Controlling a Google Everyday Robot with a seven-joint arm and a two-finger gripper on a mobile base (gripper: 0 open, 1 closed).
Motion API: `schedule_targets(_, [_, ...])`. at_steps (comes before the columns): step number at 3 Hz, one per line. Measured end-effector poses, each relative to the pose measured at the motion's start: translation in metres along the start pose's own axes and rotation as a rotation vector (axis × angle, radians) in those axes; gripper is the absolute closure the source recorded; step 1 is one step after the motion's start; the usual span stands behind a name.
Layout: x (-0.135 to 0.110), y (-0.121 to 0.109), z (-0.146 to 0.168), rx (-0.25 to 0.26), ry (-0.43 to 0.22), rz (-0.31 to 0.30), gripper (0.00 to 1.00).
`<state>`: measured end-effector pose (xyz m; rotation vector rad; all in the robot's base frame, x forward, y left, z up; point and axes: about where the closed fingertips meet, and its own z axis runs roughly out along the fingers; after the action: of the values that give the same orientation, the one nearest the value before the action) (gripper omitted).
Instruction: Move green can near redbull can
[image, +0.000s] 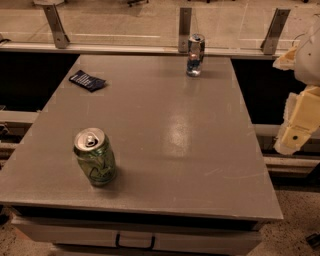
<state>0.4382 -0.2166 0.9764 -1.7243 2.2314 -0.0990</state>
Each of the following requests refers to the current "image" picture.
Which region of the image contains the dark blue snack packet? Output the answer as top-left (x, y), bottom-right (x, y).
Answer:
top-left (69, 70), bottom-right (106, 92)

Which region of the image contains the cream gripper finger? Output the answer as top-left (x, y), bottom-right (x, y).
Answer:
top-left (274, 85), bottom-right (320, 155)
top-left (273, 46), bottom-right (297, 71)

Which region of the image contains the redbull can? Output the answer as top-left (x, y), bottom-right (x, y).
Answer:
top-left (186, 33), bottom-right (205, 77)

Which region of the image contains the black drawer handle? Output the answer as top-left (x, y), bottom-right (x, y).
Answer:
top-left (115, 233), bottom-right (156, 251)

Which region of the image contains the green soda can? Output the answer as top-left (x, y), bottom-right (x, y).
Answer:
top-left (73, 128), bottom-right (116, 186)

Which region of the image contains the middle metal bracket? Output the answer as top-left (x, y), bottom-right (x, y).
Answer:
top-left (178, 7), bottom-right (192, 53)

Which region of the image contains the left metal bracket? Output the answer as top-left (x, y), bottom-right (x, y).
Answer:
top-left (43, 4), bottom-right (70, 49)

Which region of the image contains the white drawer front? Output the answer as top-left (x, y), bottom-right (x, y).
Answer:
top-left (12, 216), bottom-right (261, 256)

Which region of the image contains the right metal bracket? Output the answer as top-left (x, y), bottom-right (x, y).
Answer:
top-left (261, 8), bottom-right (290, 55)

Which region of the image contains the metal bracket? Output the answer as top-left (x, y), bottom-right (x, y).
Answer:
top-left (261, 8), bottom-right (290, 55)
top-left (178, 7), bottom-right (192, 53)
top-left (43, 4), bottom-right (70, 49)

